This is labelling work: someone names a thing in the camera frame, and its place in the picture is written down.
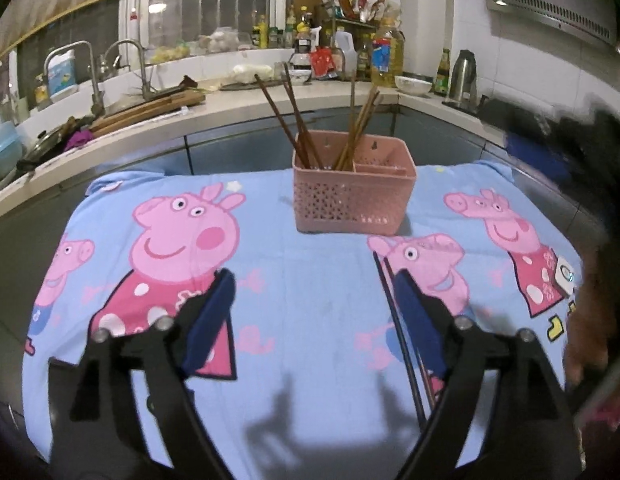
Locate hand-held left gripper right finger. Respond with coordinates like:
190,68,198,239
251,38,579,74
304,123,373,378
392,268,583,480

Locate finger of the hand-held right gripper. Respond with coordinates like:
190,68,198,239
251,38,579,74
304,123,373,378
482,97,571,178

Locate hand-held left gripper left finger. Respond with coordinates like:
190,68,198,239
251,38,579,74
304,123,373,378
47,267,238,480

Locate dark single chopstick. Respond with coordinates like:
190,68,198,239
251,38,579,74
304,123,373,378
372,252,426,418
384,259,437,408

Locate pink plastic utensil basket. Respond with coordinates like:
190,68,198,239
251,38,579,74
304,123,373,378
292,130,417,236

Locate person's right hand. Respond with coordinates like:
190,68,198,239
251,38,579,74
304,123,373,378
564,242,620,396

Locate blue pig-printed blanket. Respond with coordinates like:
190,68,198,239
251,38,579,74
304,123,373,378
22,160,586,480

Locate steel kettle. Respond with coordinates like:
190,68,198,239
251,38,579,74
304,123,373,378
449,50,478,103

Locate white square tag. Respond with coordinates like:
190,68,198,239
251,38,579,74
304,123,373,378
552,255,577,296

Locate green glass bottle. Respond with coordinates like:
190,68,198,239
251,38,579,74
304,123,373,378
434,48,451,97

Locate wide white bowl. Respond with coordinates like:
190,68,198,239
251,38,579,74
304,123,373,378
395,75,433,97

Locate large cooking oil bottle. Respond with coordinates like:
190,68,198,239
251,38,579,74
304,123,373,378
371,17,406,90

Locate white plastic jug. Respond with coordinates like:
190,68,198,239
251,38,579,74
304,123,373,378
331,30,358,78

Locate wooden cutting board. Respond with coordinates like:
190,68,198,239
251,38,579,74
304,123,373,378
92,87,207,133

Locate white kitchen counter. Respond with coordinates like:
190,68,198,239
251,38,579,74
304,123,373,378
0,75,511,241

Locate purple cloth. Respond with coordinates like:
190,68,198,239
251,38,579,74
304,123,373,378
65,129,93,151

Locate red packet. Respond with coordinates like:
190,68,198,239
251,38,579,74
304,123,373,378
310,46,341,78

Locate rack with snack packets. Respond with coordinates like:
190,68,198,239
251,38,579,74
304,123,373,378
315,0,391,81

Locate dark metal pan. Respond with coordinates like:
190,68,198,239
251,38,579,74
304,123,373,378
17,120,78,171

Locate white plastic bag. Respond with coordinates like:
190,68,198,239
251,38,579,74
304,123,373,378
232,62,273,83

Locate dark glass jar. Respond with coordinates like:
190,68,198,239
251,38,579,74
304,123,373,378
293,25,313,68

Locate metal sink faucet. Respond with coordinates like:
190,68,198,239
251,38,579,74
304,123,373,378
44,40,106,113
104,39,153,101

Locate blue lidded plastic container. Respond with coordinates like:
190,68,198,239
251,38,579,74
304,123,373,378
0,122,26,176

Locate yellow produce pile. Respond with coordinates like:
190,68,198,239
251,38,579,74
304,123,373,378
152,42,191,63

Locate clear bag on sill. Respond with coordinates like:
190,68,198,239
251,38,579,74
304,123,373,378
197,27,241,53

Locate row of condiment bottles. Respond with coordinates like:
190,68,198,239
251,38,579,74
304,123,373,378
252,5,313,51

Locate blue and white detergent jug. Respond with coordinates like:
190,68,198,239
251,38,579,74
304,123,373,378
45,50,77,98

